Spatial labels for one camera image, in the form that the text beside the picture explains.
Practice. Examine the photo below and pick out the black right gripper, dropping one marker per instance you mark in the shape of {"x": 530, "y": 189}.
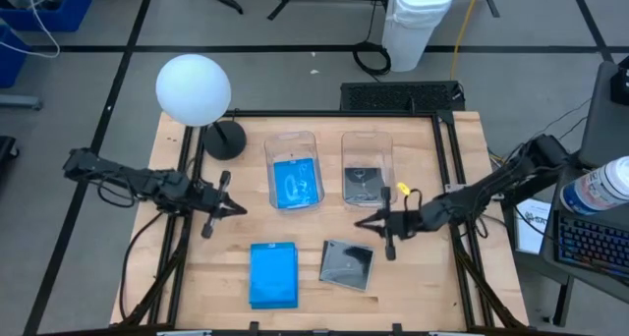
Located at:
{"x": 403, "y": 224}

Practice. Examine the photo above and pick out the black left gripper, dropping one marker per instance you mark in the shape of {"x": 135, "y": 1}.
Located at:
{"x": 213, "y": 206}

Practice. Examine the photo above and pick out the grey foil packets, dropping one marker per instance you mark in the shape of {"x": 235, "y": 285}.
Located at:
{"x": 363, "y": 184}

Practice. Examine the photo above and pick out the clear jewel case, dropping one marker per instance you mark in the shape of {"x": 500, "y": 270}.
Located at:
{"x": 349, "y": 267}

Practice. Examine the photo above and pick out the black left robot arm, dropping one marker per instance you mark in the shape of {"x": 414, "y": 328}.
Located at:
{"x": 147, "y": 184}

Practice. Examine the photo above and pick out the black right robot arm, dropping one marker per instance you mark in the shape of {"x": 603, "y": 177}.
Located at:
{"x": 491, "y": 188}

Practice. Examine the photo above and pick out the clear plastic bin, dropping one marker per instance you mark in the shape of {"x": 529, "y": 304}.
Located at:
{"x": 368, "y": 149}
{"x": 290, "y": 147}

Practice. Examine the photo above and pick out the black table edge clip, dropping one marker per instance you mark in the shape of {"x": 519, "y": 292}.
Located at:
{"x": 397, "y": 328}
{"x": 254, "y": 327}

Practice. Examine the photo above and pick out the white globe table lamp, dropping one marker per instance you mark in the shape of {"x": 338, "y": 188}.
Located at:
{"x": 193, "y": 90}

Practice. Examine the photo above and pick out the black perforated computer case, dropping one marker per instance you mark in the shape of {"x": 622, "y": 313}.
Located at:
{"x": 393, "y": 97}

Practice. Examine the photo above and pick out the white printed paper sheet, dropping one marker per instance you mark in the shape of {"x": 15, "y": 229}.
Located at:
{"x": 533, "y": 228}

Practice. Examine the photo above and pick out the white trash can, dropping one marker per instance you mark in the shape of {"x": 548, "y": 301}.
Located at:
{"x": 413, "y": 26}

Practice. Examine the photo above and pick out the black backlit keyboard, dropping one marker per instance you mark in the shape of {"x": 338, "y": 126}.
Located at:
{"x": 589, "y": 242}

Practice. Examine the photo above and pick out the grey keyboard desk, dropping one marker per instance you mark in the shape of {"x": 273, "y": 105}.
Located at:
{"x": 585, "y": 277}

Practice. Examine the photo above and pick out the white wipes canister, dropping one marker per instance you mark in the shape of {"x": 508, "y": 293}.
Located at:
{"x": 597, "y": 188}

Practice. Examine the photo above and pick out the black floor object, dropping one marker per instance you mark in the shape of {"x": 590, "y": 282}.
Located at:
{"x": 7, "y": 149}

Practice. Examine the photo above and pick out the grey metal floor bar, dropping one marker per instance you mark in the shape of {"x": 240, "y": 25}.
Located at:
{"x": 19, "y": 101}

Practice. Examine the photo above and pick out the grey desk top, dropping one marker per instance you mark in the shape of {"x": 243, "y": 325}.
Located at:
{"x": 604, "y": 129}

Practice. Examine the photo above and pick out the black stand leg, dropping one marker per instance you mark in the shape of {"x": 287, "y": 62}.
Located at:
{"x": 493, "y": 2}

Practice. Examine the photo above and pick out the blue storage bin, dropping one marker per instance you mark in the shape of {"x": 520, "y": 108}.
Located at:
{"x": 12, "y": 56}
{"x": 74, "y": 12}

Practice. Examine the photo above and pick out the black desk device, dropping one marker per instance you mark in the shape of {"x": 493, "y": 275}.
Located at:
{"x": 621, "y": 83}

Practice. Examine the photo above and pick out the silver frame bracket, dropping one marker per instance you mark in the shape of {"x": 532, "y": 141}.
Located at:
{"x": 449, "y": 186}

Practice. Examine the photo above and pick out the black aluminium rig frame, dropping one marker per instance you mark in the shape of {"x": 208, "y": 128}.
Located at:
{"x": 344, "y": 113}

